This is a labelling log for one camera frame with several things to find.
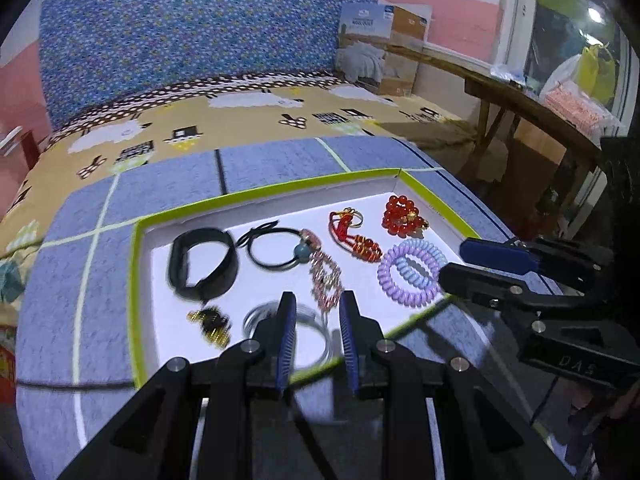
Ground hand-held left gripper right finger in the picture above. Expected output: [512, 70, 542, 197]
[339, 290, 576, 480]

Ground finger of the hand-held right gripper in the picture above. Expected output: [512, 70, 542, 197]
[439, 262, 633, 397]
[459, 237, 615, 292]

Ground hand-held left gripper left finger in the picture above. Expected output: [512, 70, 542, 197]
[57, 291, 298, 480]

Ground silver bangle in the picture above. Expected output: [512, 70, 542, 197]
[242, 301, 333, 366]

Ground light blue spiral hair tie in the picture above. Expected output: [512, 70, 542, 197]
[390, 252, 441, 293]

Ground pink crystal bracelet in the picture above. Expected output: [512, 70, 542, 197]
[300, 230, 346, 313]

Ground black and gold bead bracelet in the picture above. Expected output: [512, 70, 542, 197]
[187, 306, 233, 346]

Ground purple spiral hair tie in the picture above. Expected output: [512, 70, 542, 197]
[377, 239, 448, 308]

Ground black hair tie blue bead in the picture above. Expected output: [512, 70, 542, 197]
[235, 222, 321, 273]

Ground red knotted cord bracelet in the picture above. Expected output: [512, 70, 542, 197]
[328, 208, 383, 262]

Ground white tray with green rim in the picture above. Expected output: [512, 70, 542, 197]
[129, 167, 483, 391]

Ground person's right hand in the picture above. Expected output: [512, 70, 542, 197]
[570, 385, 640, 441]

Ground white plastic bag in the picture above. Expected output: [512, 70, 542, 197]
[540, 55, 626, 141]

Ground black wristband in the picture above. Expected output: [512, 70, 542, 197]
[166, 228, 240, 302]

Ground yellow bag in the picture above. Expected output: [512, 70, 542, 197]
[575, 45, 616, 106]

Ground wooden bench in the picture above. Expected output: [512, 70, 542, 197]
[385, 42, 606, 191]

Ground blue-grey mat with lines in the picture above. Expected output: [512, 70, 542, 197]
[15, 135, 566, 480]

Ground cardboard quilt box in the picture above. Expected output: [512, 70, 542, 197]
[334, 2, 433, 98]

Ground yellow printed bedsheet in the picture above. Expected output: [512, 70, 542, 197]
[0, 72, 476, 306]

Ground dark red box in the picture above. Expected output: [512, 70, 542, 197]
[20, 130, 41, 171]

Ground blue floral headboard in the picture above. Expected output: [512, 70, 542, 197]
[39, 0, 383, 131]

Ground red bead bracelet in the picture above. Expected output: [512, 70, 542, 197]
[382, 195, 430, 236]

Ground thin black cable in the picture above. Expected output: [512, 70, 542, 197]
[530, 380, 561, 426]

